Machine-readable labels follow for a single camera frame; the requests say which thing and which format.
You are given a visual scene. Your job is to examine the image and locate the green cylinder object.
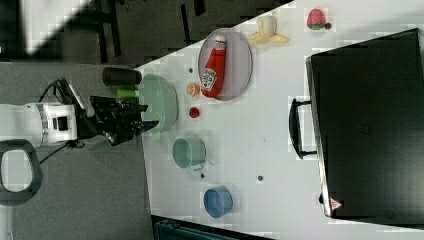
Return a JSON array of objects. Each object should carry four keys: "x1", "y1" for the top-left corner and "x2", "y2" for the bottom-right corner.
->
[{"x1": 117, "y1": 89, "x2": 139, "y2": 99}]

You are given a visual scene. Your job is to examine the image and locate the red ketchup bottle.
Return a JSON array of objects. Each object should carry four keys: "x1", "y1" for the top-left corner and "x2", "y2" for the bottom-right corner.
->
[{"x1": 201, "y1": 35, "x2": 226, "y2": 98}]

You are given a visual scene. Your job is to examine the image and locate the green mug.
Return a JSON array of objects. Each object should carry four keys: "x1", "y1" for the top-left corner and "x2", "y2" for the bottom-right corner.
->
[{"x1": 172, "y1": 136, "x2": 207, "y2": 171}]

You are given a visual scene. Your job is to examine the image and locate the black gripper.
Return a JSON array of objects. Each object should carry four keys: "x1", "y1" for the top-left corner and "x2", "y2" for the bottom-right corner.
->
[{"x1": 77, "y1": 96, "x2": 159, "y2": 146}]

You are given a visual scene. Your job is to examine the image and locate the small red strawberry toy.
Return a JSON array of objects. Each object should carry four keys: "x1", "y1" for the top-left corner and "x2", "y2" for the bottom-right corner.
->
[{"x1": 189, "y1": 107, "x2": 200, "y2": 118}]

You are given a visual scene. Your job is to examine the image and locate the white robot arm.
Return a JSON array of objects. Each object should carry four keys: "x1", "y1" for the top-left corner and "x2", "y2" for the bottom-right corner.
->
[{"x1": 1, "y1": 96, "x2": 159, "y2": 206}]

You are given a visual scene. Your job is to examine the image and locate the grey plate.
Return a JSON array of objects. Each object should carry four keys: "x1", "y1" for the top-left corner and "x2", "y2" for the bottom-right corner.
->
[{"x1": 198, "y1": 28, "x2": 253, "y2": 101}]

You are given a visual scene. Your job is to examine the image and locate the green colander basket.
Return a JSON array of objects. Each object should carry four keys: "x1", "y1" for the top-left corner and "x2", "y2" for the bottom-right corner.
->
[{"x1": 139, "y1": 74, "x2": 178, "y2": 134}]

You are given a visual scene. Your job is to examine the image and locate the large red strawberry toy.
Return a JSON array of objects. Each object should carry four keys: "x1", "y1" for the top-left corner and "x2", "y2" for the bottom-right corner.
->
[{"x1": 306, "y1": 8, "x2": 332, "y2": 31}]

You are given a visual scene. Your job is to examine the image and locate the blue bowl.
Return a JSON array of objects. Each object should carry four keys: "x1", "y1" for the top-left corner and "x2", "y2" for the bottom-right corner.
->
[{"x1": 203, "y1": 186, "x2": 233, "y2": 218}]

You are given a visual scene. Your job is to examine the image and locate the orange slice toy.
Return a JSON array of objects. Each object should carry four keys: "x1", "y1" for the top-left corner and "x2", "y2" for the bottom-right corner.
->
[{"x1": 186, "y1": 83, "x2": 200, "y2": 96}]

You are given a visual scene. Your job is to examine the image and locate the black cylinder cup upper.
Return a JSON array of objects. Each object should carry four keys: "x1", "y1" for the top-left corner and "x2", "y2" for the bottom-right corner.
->
[{"x1": 102, "y1": 67, "x2": 142, "y2": 87}]

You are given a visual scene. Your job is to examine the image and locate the black toaster oven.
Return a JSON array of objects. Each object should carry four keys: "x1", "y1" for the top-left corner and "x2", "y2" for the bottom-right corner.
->
[{"x1": 305, "y1": 28, "x2": 424, "y2": 229}]

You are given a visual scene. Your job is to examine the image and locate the peeled banana toy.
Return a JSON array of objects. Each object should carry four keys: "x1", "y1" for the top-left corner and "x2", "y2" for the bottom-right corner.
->
[{"x1": 247, "y1": 16, "x2": 289, "y2": 45}]

